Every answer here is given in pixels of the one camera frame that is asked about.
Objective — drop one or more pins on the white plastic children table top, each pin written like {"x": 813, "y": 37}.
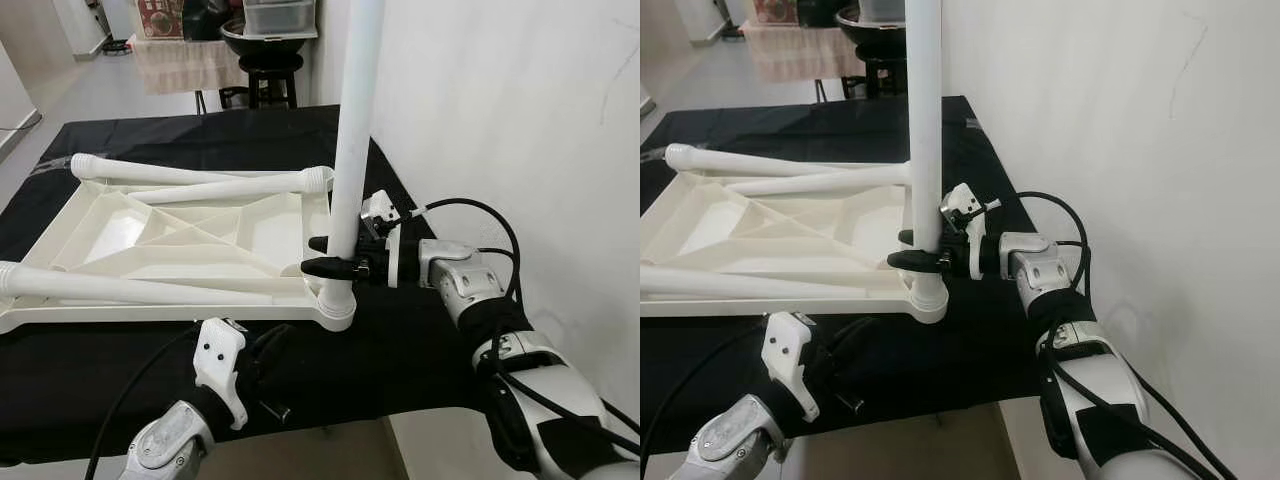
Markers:
{"x": 740, "y": 225}
{"x": 130, "y": 235}

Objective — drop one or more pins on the black round basin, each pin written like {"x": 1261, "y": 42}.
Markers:
{"x": 870, "y": 40}
{"x": 265, "y": 42}

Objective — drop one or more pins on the black stool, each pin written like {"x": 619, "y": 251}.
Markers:
{"x": 885, "y": 65}
{"x": 272, "y": 60}

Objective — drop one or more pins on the beige cloth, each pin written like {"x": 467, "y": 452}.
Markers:
{"x": 800, "y": 50}
{"x": 185, "y": 65}

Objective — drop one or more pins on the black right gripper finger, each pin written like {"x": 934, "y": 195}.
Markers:
{"x": 320, "y": 244}
{"x": 335, "y": 268}
{"x": 907, "y": 237}
{"x": 918, "y": 261}

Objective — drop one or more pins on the brown printed box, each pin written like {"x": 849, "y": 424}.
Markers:
{"x": 775, "y": 10}
{"x": 160, "y": 18}

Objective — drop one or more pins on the black tablecloth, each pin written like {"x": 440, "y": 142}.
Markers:
{"x": 960, "y": 360}
{"x": 80, "y": 380}

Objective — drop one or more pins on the clear plastic container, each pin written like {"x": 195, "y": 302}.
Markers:
{"x": 280, "y": 15}
{"x": 880, "y": 10}

